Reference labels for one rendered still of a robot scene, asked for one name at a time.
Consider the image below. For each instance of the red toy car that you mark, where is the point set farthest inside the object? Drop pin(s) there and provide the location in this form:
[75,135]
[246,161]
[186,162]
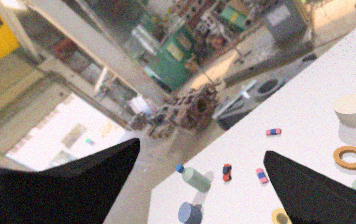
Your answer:
[227,173]

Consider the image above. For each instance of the pink and blue eraser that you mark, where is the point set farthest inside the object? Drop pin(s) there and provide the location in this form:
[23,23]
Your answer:
[261,176]
[273,132]

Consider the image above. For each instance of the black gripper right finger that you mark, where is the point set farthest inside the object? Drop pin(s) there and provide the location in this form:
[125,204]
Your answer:
[307,196]

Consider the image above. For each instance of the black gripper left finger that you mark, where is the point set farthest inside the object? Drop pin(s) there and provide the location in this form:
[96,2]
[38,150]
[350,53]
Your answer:
[81,191]

